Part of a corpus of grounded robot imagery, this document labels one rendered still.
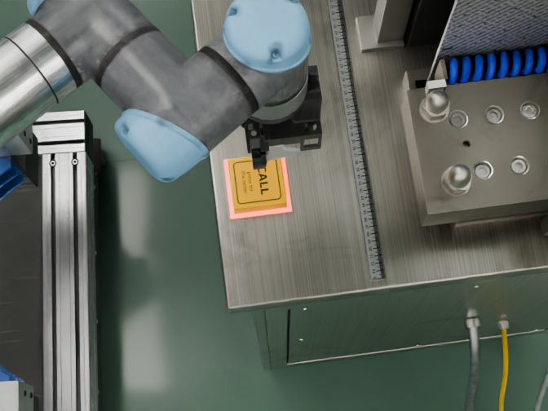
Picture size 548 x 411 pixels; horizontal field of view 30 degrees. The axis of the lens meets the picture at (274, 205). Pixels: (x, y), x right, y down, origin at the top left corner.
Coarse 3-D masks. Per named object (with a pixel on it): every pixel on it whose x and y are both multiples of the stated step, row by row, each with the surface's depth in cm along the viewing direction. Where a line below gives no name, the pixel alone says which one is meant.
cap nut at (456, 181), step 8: (456, 168) 119; (464, 168) 119; (448, 176) 120; (456, 176) 119; (464, 176) 118; (448, 184) 121; (456, 184) 119; (464, 184) 119; (448, 192) 122; (456, 192) 122; (464, 192) 122
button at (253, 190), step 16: (240, 160) 135; (272, 160) 135; (240, 176) 134; (256, 176) 134; (272, 176) 134; (240, 192) 134; (256, 192) 134; (272, 192) 134; (240, 208) 133; (256, 208) 134; (272, 208) 135
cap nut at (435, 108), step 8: (432, 96) 121; (440, 96) 121; (424, 104) 123; (432, 104) 121; (440, 104) 121; (448, 104) 122; (424, 112) 124; (432, 112) 123; (440, 112) 122; (448, 112) 125; (432, 120) 124; (440, 120) 125
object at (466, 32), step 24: (456, 0) 112; (480, 0) 112; (504, 0) 113; (528, 0) 114; (456, 24) 118; (480, 24) 119; (504, 24) 120; (528, 24) 121; (456, 48) 125; (480, 48) 126; (504, 48) 127
